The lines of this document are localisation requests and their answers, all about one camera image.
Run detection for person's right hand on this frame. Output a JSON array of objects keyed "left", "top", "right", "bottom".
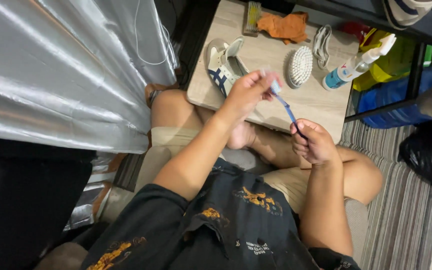
[{"left": 290, "top": 118, "right": 340, "bottom": 166}]

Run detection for person's left hand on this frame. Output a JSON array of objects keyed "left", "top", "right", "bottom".
[{"left": 224, "top": 69, "right": 283, "bottom": 115}]

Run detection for blue toothbrush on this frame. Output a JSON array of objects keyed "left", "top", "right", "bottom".
[{"left": 269, "top": 79, "right": 307, "bottom": 140}]

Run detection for small wooden table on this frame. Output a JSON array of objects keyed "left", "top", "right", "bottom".
[{"left": 187, "top": 0, "right": 360, "bottom": 145}]

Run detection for white round scrub brush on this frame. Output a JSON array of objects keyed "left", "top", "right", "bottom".
[{"left": 286, "top": 46, "right": 314, "bottom": 89}]

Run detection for white sneaker with navy stripes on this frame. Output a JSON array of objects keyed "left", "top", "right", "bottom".
[{"left": 205, "top": 36, "right": 250, "bottom": 99}]

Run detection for orange cloth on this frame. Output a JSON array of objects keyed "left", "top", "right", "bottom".
[{"left": 256, "top": 11, "right": 310, "bottom": 46}]

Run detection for white shoelaces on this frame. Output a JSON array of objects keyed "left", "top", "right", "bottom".
[{"left": 312, "top": 24, "right": 332, "bottom": 70}]

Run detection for white and blue spray bottle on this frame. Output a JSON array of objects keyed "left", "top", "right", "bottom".
[{"left": 322, "top": 34, "right": 397, "bottom": 91}]

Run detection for red object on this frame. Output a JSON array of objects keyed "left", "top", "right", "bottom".
[{"left": 338, "top": 21, "right": 371, "bottom": 43}]

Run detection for yellow plastic bag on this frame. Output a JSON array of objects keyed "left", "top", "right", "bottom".
[{"left": 352, "top": 28, "right": 419, "bottom": 92}]

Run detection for blue plastic bag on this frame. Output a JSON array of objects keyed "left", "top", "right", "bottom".
[{"left": 358, "top": 68, "right": 432, "bottom": 130}]

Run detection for white navy striped shoe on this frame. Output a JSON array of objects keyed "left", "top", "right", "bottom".
[{"left": 382, "top": 0, "right": 432, "bottom": 31}]

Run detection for black plastic bag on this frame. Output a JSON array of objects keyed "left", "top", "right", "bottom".
[{"left": 398, "top": 121, "right": 432, "bottom": 185}]

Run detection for striped rug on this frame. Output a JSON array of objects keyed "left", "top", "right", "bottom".
[{"left": 339, "top": 88, "right": 432, "bottom": 270}]

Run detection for silver foil cover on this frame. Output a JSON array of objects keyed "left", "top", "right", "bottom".
[{"left": 0, "top": 0, "right": 180, "bottom": 154}]

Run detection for wooden handled brush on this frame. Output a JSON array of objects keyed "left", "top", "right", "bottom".
[{"left": 243, "top": 1, "right": 262, "bottom": 37}]

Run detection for white cable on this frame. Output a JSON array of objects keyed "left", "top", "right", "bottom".
[{"left": 133, "top": 0, "right": 172, "bottom": 66}]

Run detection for black metal frame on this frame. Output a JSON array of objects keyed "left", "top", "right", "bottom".
[{"left": 344, "top": 42, "right": 432, "bottom": 124}]

